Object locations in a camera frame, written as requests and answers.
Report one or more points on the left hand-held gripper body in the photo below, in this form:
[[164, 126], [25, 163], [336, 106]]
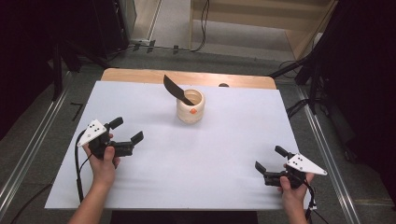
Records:
[[93, 132]]

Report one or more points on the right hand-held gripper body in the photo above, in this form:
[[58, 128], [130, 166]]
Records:
[[303, 165]]

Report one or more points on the cream ceramic cup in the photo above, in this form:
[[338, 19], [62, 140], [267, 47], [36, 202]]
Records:
[[190, 113]]

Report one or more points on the black spatula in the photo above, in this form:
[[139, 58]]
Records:
[[172, 88]]

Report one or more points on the person's right hand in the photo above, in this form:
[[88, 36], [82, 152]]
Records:
[[294, 194]]

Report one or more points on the person's left hand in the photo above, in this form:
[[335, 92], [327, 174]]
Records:
[[102, 171]]

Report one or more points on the wooden table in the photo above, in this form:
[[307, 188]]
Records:
[[140, 76]]

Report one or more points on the white board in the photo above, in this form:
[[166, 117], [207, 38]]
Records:
[[186, 155]]

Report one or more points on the black metal stand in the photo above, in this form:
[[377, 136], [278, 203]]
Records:
[[57, 74]]

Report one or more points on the black stand leg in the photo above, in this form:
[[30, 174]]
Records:
[[286, 70]]

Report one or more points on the black curtain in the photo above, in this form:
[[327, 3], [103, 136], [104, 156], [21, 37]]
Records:
[[364, 77]]

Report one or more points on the light wooden shelf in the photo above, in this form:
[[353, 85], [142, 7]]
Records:
[[299, 34]]

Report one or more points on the metal floor rail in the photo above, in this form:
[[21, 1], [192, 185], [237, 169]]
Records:
[[327, 149], [34, 137]]

